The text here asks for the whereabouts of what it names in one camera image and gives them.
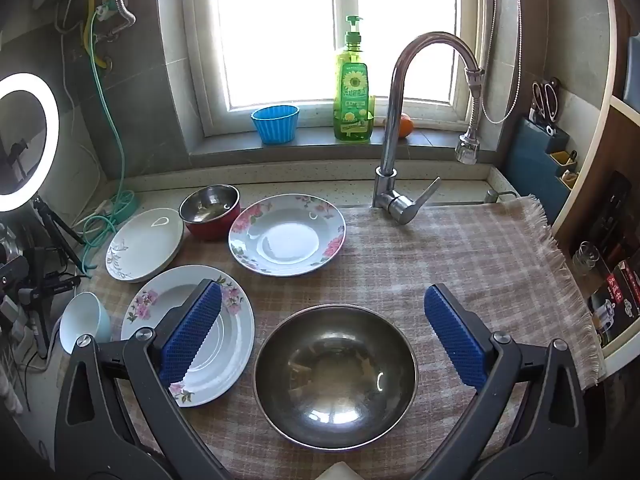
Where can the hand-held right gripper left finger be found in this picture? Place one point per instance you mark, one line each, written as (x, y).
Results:
(192, 332)

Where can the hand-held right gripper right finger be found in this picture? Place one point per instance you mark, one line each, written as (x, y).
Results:
(452, 335)

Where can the pink floral plate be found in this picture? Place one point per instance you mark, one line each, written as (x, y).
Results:
(290, 242)
(235, 345)

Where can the white plate grey leaf print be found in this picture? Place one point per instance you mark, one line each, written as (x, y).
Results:
(145, 245)

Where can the red steel bowl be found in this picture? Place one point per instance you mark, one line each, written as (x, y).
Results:
(212, 232)

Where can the light blue bowl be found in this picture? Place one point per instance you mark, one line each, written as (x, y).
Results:
(82, 320)

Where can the large steel bowl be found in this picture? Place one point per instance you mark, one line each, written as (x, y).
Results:
(335, 375)

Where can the pink plaid cloth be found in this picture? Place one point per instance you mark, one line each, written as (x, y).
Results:
(450, 260)

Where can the glass cup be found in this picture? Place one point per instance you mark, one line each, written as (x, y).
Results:
(586, 257)

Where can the printed box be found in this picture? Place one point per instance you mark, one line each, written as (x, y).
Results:
(615, 295)

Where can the blue knife holder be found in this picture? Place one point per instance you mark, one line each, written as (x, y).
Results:
(530, 170)

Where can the black tripod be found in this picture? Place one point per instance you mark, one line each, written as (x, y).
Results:
(45, 207)

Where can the white shelf unit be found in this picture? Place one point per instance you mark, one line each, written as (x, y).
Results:
(580, 180)

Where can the orange fruit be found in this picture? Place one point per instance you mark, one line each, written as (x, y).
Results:
(406, 125)

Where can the steel faucet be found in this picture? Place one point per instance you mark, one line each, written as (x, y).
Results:
(392, 125)

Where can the blue ribbed cup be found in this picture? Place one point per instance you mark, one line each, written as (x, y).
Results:
(275, 125)

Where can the green dish soap bottle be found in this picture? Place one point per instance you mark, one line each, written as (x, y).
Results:
(354, 100)

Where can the black scissors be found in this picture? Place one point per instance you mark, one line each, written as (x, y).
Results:
(550, 97)

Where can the white window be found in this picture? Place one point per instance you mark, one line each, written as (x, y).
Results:
(280, 35)

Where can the yellow pipe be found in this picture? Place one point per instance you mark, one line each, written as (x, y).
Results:
(90, 35)

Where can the wall socket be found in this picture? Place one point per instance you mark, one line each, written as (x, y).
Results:
(107, 0)

